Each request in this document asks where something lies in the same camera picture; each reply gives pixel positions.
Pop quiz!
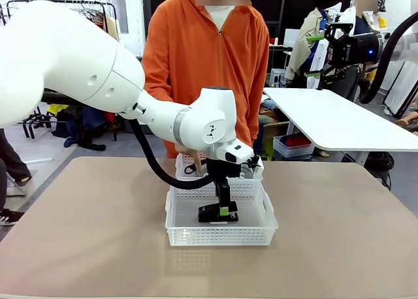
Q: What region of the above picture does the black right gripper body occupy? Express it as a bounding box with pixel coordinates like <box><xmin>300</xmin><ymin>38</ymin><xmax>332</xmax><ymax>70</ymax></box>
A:
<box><xmin>328</xmin><ymin>32</ymin><xmax>381</xmax><ymax>65</ymax></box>

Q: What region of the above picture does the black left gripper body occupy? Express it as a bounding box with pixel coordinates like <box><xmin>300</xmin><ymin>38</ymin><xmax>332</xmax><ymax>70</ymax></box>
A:
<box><xmin>205</xmin><ymin>158</ymin><xmax>244</xmax><ymax>199</ymax></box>

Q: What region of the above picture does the black stapler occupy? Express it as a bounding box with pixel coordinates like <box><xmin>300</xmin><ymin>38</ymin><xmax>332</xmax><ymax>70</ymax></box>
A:
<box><xmin>197</xmin><ymin>200</ymin><xmax>240</xmax><ymax>225</ymax></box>

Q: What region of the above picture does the person's right forearm orange sleeve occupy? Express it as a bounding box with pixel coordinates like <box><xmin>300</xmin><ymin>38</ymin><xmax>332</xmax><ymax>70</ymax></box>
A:
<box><xmin>142</xmin><ymin>80</ymin><xmax>176</xmax><ymax>104</ymax></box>

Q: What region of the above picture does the person's left forearm orange sleeve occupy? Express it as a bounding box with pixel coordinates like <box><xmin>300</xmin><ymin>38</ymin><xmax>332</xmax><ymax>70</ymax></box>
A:
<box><xmin>247</xmin><ymin>89</ymin><xmax>265</xmax><ymax>150</ymax></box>

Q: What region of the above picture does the person's right hand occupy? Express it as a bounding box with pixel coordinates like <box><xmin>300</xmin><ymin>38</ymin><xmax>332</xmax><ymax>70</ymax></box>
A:
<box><xmin>174</xmin><ymin>144</ymin><xmax>205</xmax><ymax>176</ymax></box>

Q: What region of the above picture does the mannequin with beige coat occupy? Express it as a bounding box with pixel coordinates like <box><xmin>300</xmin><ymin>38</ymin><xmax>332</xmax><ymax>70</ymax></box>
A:
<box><xmin>285</xmin><ymin>0</ymin><xmax>344</xmax><ymax>84</ymax></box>

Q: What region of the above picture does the large white perforated plastic basket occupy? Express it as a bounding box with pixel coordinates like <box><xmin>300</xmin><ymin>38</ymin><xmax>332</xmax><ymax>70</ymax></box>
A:
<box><xmin>165</xmin><ymin>178</ymin><xmax>280</xmax><ymax>247</ymax></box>

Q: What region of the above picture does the small white perforated plastic basket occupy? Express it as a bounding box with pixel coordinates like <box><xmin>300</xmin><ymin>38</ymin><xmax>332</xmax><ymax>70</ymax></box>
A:
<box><xmin>175</xmin><ymin>147</ymin><xmax>264</xmax><ymax>181</ymax></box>

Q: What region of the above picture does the white background table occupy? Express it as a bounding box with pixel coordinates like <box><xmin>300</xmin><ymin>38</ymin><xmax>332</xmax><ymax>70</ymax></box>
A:
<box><xmin>263</xmin><ymin>87</ymin><xmax>418</xmax><ymax>153</ymax></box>

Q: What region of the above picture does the white leaning panel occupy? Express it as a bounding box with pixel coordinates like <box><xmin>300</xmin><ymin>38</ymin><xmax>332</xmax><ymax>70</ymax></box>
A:
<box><xmin>382</xmin><ymin>59</ymin><xmax>418</xmax><ymax>118</ymax></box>

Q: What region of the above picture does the white storage bin with red contents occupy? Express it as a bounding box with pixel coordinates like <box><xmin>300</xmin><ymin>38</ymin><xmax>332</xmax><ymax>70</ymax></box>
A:
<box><xmin>272</xmin><ymin>132</ymin><xmax>316</xmax><ymax>159</ymax></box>

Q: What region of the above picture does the person in orange hoodie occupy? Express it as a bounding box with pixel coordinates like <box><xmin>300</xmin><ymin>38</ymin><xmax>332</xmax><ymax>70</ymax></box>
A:
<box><xmin>142</xmin><ymin>0</ymin><xmax>270</xmax><ymax>159</ymax></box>

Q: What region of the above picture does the black clothing pile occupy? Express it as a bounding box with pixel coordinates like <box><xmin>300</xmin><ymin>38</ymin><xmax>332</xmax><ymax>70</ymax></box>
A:
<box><xmin>51</xmin><ymin>106</ymin><xmax>107</xmax><ymax>151</ymax></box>

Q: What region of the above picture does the yellow cloth on floor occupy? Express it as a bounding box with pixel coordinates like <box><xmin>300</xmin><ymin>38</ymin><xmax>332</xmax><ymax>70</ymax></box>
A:
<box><xmin>47</xmin><ymin>103</ymin><xmax>71</xmax><ymax>116</ymax></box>

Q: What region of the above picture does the beige hanging garment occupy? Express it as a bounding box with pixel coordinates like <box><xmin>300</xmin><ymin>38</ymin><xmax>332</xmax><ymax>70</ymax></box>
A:
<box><xmin>103</xmin><ymin>14</ymin><xmax>122</xmax><ymax>40</ymax></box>

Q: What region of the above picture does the black metal clothes rack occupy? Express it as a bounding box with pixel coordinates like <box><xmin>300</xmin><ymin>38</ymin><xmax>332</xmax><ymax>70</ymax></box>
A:
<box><xmin>5</xmin><ymin>0</ymin><xmax>118</xmax><ymax>140</ymax></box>

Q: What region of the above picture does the bystander dark trouser leg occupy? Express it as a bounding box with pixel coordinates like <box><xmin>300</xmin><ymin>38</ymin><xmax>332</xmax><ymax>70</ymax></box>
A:
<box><xmin>0</xmin><ymin>127</ymin><xmax>33</xmax><ymax>186</ymax></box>

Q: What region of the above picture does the black and white sneaker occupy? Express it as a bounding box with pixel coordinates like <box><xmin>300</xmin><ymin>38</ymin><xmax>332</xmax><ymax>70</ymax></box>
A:
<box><xmin>0</xmin><ymin>209</ymin><xmax>24</xmax><ymax>227</ymax></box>

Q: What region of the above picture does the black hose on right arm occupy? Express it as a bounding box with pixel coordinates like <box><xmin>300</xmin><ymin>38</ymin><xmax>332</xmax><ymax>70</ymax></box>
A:
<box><xmin>359</xmin><ymin>11</ymin><xmax>418</xmax><ymax>105</ymax></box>

